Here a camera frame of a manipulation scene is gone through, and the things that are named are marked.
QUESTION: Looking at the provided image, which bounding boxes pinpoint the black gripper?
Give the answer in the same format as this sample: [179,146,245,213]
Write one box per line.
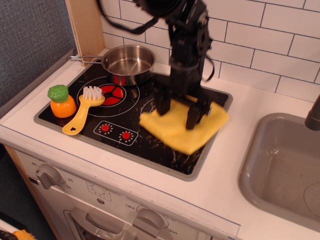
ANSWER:
[153,61,213,130]

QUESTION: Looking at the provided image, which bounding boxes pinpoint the yellow microfiber towel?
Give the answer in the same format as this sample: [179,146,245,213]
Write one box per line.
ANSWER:
[139,100,229,156]

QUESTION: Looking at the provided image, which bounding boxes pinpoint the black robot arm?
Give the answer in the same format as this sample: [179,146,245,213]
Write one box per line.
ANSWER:
[135,0,213,130]

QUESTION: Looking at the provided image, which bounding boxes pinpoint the right red stove knob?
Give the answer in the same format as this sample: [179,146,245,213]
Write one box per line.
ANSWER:
[121,131,131,140]

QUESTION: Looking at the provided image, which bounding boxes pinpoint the red stove knob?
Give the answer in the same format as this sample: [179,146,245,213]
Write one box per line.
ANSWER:
[121,131,131,140]
[100,124,110,133]

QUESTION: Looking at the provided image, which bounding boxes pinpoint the black toy stove top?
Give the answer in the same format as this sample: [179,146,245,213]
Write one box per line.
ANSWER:
[33,65,234,182]

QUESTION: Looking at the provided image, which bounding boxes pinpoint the left red stove knob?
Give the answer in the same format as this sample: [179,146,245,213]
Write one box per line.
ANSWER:
[100,124,110,133]

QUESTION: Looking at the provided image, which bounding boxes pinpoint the stainless steel pot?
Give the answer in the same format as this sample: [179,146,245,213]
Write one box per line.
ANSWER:
[66,45,156,86]

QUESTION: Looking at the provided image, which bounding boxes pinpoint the yellow dish brush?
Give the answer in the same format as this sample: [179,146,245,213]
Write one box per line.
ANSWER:
[62,86,105,136]

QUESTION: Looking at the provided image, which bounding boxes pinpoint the orange toy carrot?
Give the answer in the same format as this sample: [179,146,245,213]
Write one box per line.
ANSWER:
[47,84,77,119]

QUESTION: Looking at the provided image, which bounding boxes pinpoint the grey right oven knob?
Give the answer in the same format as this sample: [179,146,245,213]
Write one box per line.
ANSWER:
[132,208,165,238]

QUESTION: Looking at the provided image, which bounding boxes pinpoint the grey oven knob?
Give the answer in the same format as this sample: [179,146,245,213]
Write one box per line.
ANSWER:
[132,208,165,238]
[36,164,62,190]

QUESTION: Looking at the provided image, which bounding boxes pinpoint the grey toy sink basin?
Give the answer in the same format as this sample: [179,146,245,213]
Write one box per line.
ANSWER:
[238,113,320,232]

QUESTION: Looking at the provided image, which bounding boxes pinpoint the grey faucet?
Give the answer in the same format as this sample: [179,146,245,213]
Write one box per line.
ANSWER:
[304,95,320,131]

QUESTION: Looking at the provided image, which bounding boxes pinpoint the grey left oven knob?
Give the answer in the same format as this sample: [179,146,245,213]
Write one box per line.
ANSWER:
[36,164,62,190]

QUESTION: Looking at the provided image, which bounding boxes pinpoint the orange plush object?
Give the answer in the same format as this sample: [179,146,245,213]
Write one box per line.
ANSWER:
[12,229,36,240]

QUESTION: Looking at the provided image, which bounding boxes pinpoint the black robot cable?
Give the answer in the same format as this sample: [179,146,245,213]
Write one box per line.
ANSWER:
[96,0,161,35]

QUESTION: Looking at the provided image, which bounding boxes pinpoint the wooden side post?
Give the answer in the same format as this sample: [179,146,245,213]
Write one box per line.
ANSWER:
[65,0,106,61]

